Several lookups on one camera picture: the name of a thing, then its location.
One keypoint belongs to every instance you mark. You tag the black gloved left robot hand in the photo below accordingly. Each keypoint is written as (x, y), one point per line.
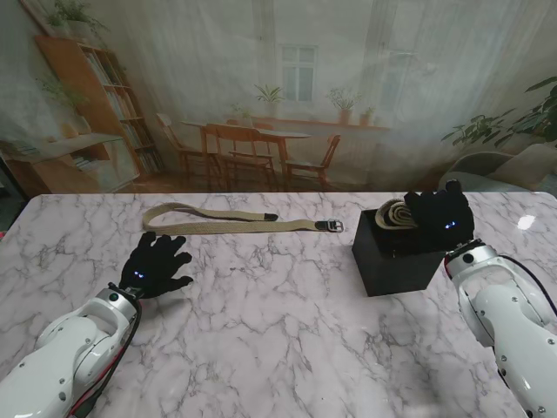
(152, 270)

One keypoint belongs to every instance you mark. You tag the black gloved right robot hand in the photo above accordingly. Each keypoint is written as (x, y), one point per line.
(444, 217)

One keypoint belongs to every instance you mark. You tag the beige woven belt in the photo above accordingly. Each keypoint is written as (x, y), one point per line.
(398, 215)

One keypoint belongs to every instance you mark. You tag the black square storage box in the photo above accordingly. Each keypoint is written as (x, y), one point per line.
(400, 274)

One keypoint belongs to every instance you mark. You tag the beige woven belt looped end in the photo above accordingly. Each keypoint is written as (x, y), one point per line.
(261, 227)

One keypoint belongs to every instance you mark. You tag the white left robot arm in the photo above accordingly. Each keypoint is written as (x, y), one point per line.
(65, 357)

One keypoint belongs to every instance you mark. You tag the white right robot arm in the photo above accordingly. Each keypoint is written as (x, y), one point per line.
(509, 313)

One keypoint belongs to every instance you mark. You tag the printed room scene backdrop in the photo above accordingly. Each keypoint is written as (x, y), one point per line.
(278, 65)

